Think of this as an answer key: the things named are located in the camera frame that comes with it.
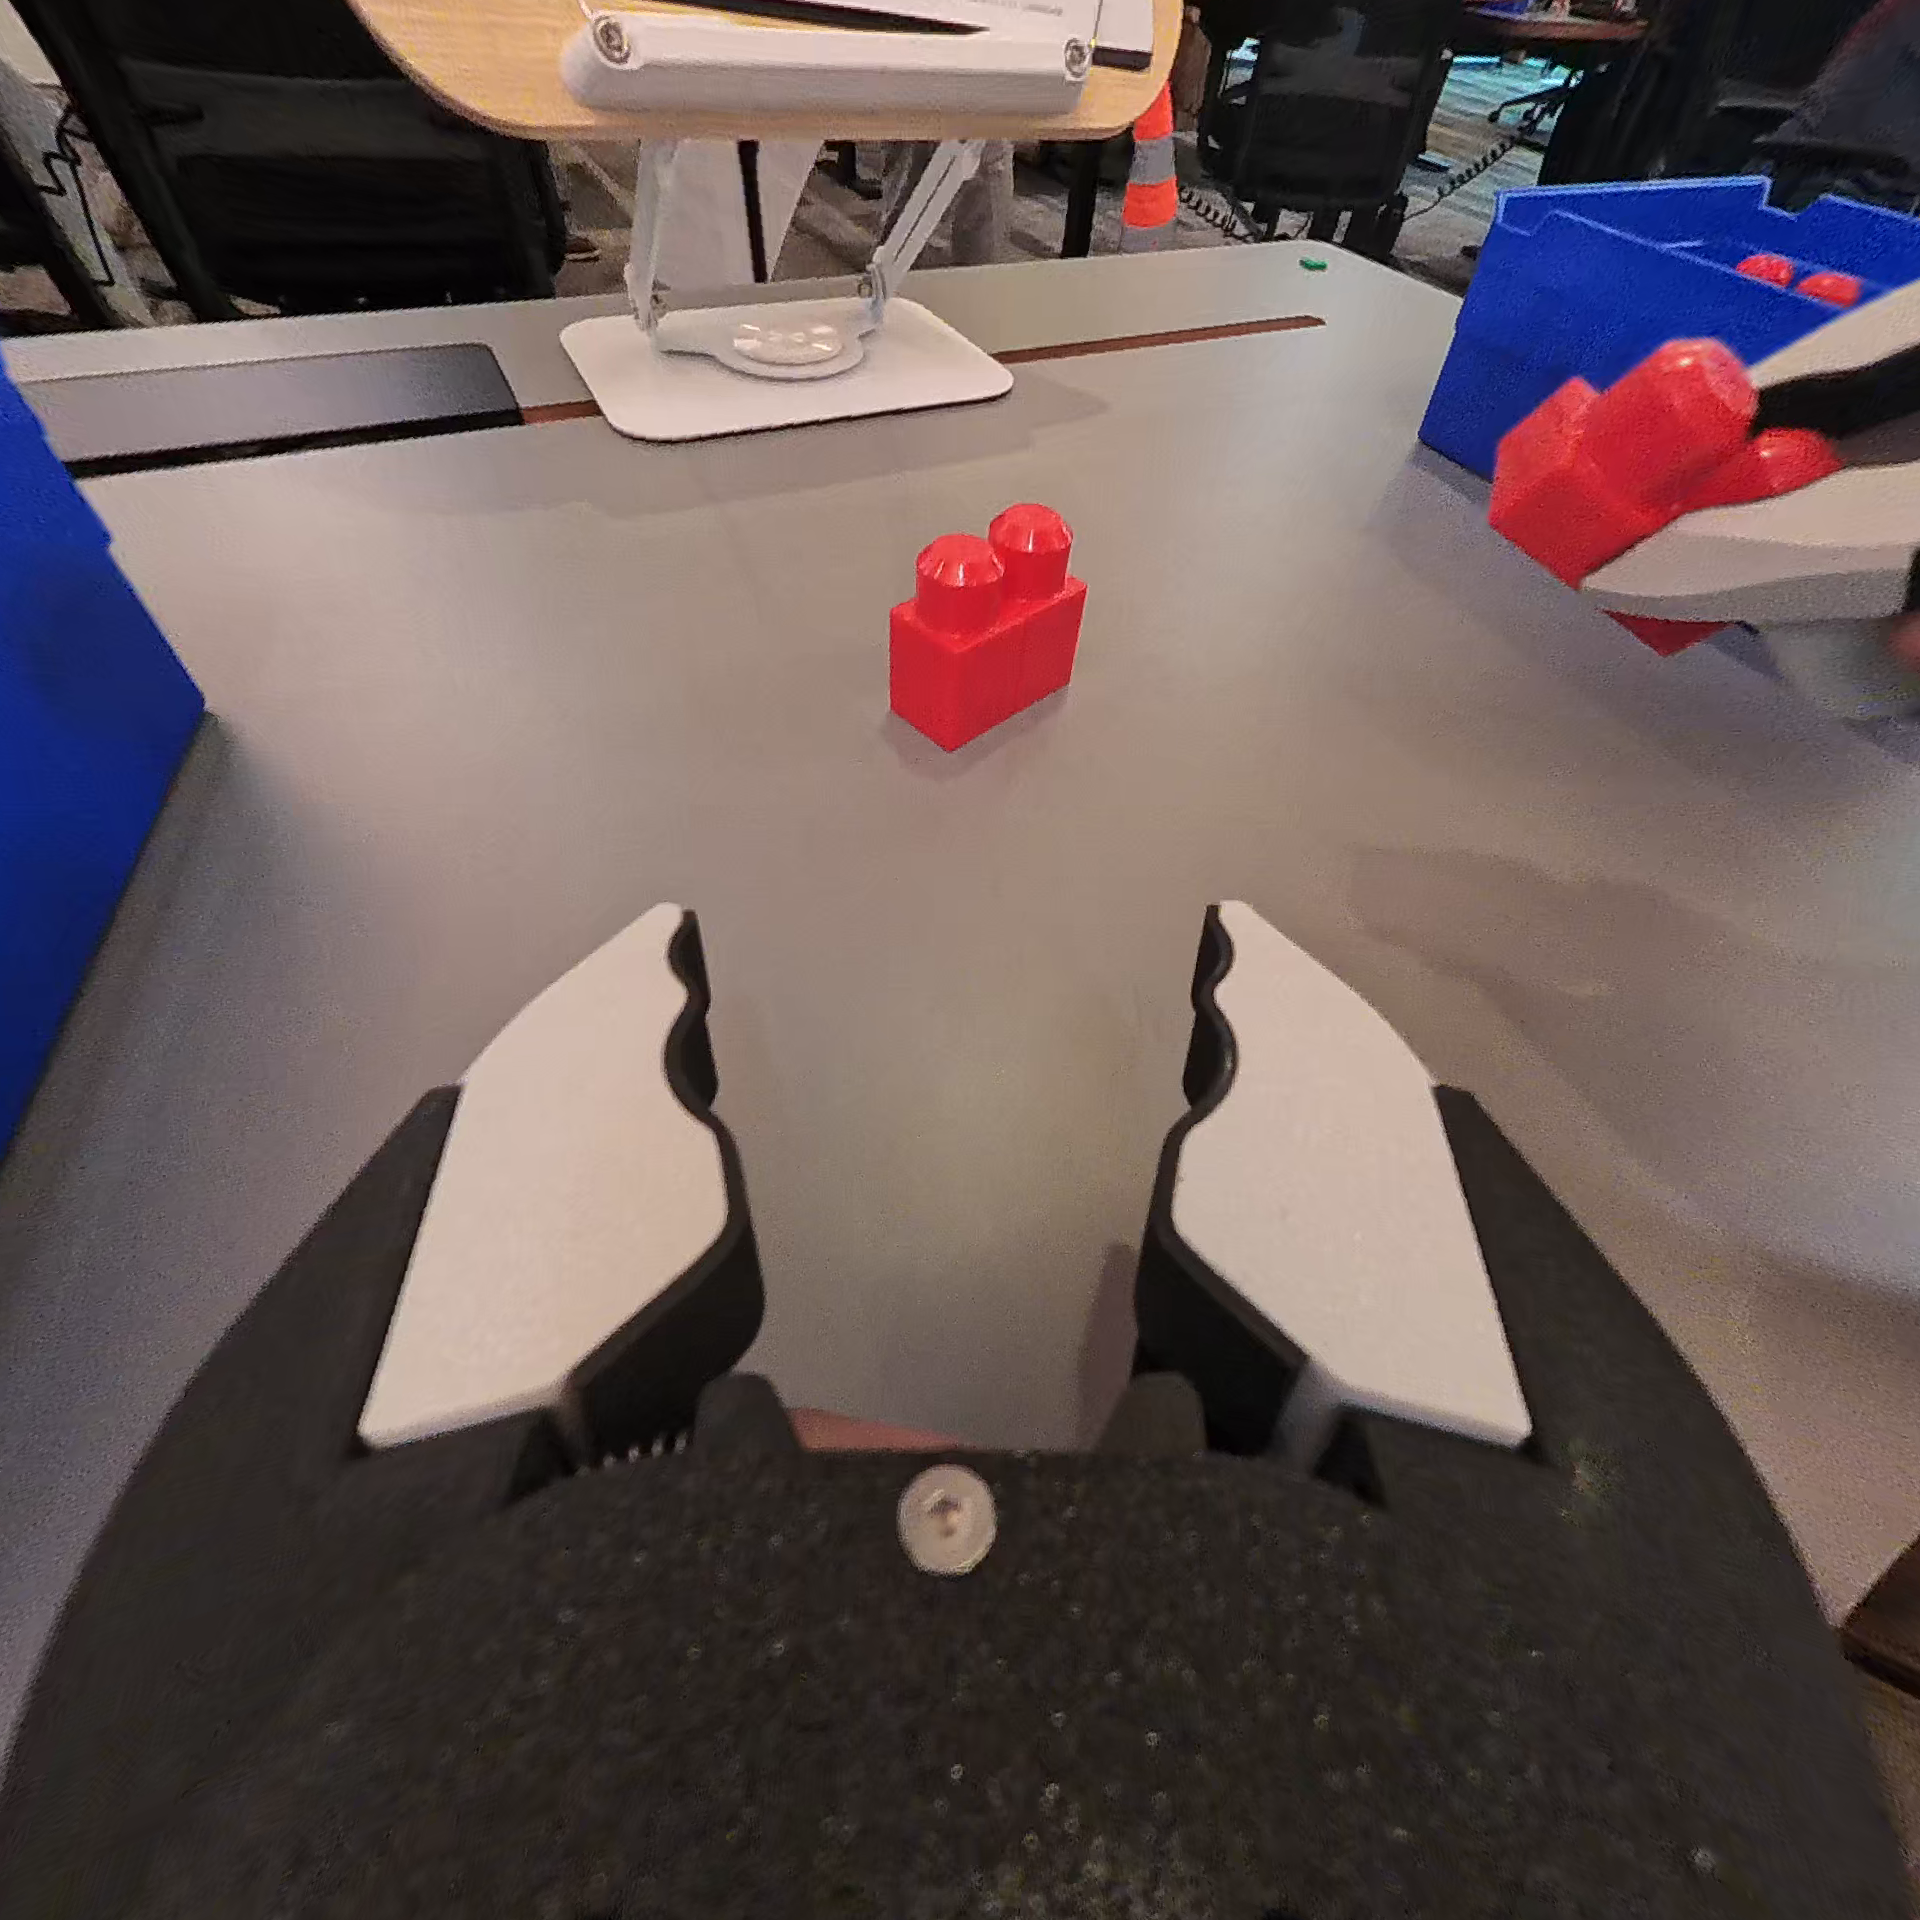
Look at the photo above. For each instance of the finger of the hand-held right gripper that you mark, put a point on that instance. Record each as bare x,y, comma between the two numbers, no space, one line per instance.
1861,346
1801,557

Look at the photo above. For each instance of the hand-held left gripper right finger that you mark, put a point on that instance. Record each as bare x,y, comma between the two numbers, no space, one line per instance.
1350,1231

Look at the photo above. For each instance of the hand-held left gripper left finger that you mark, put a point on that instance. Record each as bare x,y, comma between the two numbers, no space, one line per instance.
541,1231

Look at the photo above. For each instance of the blue plastic bin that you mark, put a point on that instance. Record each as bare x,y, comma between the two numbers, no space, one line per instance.
76,780
1590,316

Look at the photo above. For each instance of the red two-stud toy block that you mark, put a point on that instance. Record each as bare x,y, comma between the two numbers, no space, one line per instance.
985,637

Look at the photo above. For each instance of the orange traffic cone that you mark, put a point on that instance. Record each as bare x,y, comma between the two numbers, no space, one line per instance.
1151,174

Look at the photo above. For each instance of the black flat panel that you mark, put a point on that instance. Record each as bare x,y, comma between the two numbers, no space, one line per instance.
271,401

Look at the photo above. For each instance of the white book stand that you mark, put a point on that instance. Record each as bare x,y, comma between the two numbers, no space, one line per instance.
901,377

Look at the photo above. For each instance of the black office chair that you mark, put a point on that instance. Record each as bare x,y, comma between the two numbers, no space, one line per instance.
300,151

